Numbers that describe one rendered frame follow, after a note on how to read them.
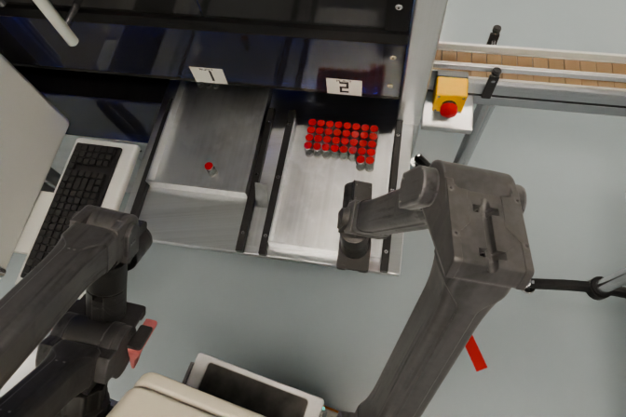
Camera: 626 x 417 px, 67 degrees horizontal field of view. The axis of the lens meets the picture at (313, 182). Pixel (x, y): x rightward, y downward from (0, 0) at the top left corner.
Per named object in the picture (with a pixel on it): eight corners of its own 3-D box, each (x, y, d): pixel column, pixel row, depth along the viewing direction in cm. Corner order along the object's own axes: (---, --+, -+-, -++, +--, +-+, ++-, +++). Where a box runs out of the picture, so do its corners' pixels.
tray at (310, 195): (295, 125, 127) (294, 117, 124) (393, 135, 123) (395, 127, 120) (269, 246, 113) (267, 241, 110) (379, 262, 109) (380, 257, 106)
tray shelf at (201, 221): (171, 82, 138) (170, 77, 137) (415, 103, 129) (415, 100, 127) (118, 237, 119) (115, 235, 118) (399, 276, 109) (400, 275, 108)
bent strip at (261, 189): (259, 192, 119) (254, 181, 114) (270, 193, 119) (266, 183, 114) (247, 245, 114) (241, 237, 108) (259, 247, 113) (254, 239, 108)
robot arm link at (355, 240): (337, 240, 88) (368, 242, 88) (341, 206, 91) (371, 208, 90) (339, 251, 95) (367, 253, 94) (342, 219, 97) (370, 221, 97)
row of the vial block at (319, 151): (306, 149, 123) (304, 141, 119) (374, 156, 120) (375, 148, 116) (305, 156, 122) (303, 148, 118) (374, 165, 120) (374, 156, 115)
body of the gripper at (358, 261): (372, 227, 103) (373, 215, 96) (367, 274, 99) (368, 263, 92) (342, 224, 104) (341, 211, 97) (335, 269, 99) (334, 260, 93)
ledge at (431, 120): (424, 86, 131) (425, 82, 129) (472, 90, 129) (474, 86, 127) (420, 129, 125) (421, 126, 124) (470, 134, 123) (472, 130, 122)
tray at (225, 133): (185, 79, 136) (182, 72, 133) (274, 87, 132) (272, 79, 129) (150, 186, 122) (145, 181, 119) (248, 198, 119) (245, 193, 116)
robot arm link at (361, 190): (342, 221, 83) (388, 230, 84) (347, 164, 87) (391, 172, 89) (326, 241, 93) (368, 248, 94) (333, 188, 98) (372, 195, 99)
